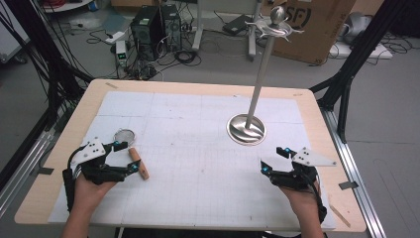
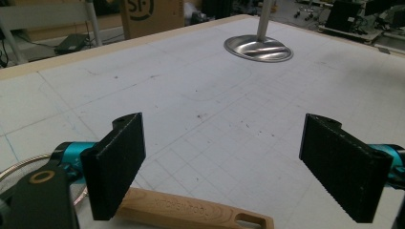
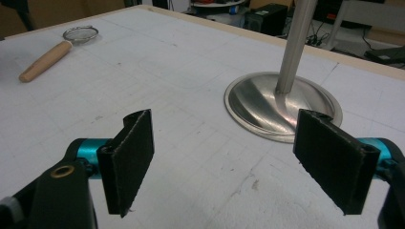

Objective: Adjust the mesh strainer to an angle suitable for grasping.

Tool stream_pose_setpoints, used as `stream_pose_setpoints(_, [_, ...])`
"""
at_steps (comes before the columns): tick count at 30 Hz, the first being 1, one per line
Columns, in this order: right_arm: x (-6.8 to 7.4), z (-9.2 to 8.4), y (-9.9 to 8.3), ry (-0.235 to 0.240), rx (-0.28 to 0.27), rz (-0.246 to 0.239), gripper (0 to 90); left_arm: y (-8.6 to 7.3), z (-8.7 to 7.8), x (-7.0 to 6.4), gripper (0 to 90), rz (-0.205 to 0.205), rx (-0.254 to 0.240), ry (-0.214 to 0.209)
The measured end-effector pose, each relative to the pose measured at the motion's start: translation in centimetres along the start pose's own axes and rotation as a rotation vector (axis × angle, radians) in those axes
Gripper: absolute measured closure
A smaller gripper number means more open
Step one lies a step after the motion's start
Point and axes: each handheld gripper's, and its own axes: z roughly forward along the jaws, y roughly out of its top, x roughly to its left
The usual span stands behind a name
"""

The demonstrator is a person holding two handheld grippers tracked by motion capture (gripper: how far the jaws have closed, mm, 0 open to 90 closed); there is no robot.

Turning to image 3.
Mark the white round table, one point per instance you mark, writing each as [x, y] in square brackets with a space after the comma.
[219, 4]

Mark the flat black device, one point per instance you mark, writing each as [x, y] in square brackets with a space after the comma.
[387, 54]

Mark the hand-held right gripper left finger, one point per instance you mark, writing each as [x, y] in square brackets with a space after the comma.
[127, 165]

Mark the white metal frame leg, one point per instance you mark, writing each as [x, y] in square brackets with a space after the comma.
[337, 25]

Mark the silver metal stand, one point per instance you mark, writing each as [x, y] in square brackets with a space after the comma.
[254, 105]

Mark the white grid mat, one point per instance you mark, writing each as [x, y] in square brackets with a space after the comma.
[191, 63]

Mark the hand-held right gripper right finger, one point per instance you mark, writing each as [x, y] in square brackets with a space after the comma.
[334, 165]

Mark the black computer tower green label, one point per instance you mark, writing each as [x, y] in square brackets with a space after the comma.
[267, 22]

